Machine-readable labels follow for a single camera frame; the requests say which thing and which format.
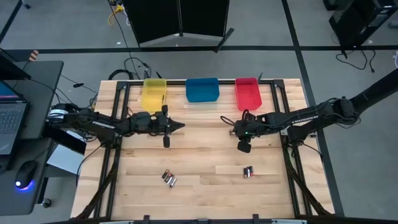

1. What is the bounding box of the blue plastic bin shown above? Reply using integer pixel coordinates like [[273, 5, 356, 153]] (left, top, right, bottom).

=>
[[185, 77, 221, 104]]

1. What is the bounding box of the black tube with round foot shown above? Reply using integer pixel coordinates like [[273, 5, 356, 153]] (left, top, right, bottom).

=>
[[349, 68, 398, 108]]

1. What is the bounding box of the black folding partition screen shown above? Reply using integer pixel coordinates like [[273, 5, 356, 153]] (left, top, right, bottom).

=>
[[122, 0, 234, 53]]

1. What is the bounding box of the yellow floor cable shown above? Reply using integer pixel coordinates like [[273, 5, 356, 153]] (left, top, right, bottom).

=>
[[108, 4, 125, 27]]

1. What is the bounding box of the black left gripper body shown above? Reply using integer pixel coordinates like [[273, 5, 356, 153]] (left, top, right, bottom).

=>
[[152, 111, 164, 135]]

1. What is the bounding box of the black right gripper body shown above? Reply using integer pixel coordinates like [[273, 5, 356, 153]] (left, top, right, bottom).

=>
[[234, 116, 259, 139]]

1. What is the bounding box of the white sheet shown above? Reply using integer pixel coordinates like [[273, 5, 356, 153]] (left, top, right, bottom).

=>
[[46, 144, 85, 177]]

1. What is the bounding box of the black side desk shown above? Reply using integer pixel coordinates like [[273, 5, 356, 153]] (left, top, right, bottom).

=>
[[0, 60, 65, 216]]

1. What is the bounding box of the black equipment cart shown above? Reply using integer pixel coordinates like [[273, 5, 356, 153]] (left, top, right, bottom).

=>
[[323, 0, 398, 52]]

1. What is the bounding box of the black aluminium table frame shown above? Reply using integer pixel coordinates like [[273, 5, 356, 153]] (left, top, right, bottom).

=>
[[76, 79, 335, 220]]

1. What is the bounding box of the black computer mouse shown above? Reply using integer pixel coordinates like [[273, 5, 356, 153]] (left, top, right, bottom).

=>
[[14, 160, 39, 191]]

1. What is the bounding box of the black coiled floor cable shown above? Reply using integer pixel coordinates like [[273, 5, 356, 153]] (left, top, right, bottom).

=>
[[108, 68, 135, 81]]

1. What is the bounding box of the black floor cable loop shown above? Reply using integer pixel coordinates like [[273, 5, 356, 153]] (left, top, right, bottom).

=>
[[123, 57, 153, 80]]

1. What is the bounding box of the yellow translucent plastic bin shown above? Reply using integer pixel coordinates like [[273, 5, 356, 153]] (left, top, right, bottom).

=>
[[140, 78, 168, 113]]

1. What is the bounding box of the black floor cable with plug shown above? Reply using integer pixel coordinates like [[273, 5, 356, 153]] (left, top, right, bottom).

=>
[[335, 49, 377, 74]]

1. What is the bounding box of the red translucent plastic bin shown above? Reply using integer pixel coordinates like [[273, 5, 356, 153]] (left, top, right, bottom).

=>
[[234, 77, 263, 111]]

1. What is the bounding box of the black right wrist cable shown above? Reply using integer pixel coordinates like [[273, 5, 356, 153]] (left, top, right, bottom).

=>
[[220, 108, 251, 126]]

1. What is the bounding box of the grey laptop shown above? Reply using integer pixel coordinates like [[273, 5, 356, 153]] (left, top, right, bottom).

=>
[[0, 80, 29, 156]]

